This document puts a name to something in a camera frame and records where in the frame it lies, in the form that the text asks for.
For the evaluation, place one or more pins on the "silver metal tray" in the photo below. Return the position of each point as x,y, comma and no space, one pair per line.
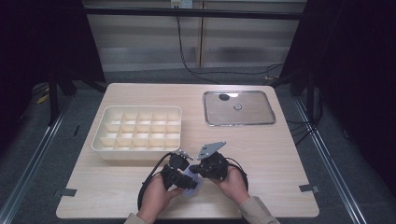
249,113

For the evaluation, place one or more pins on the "dark curtain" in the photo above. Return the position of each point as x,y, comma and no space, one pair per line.
37,37
358,62

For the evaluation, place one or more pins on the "small black floor object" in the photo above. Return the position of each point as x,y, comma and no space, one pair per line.
76,130

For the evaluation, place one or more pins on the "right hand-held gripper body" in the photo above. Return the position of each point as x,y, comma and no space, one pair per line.
214,168

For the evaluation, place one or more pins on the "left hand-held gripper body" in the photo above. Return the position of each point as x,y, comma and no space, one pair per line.
174,172

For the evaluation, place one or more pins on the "grey tape piece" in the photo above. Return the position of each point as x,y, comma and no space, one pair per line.
65,193
308,188

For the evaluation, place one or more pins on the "black metal stand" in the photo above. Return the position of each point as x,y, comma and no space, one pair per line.
310,99

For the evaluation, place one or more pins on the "person's left hand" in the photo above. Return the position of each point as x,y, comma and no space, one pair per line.
155,199

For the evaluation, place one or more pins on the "person's right hand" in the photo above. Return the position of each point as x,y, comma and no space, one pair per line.
235,186

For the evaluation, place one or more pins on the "yellow floor object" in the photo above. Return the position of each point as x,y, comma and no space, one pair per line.
42,99

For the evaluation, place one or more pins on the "cream divided storage box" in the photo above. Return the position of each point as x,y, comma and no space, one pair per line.
140,130

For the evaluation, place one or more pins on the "white wall outlet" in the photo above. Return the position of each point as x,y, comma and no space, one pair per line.
182,3

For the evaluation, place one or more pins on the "black horizontal bar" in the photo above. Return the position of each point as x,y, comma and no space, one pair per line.
218,14

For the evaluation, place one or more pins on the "silver floor rail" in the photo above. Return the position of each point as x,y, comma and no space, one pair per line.
326,155
39,155

